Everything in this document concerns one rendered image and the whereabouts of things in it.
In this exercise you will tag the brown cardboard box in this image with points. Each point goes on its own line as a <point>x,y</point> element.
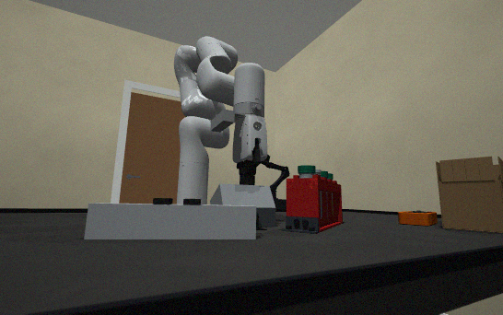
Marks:
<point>466,202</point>

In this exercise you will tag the orange rectangular block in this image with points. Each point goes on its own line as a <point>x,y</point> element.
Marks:
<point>418,218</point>

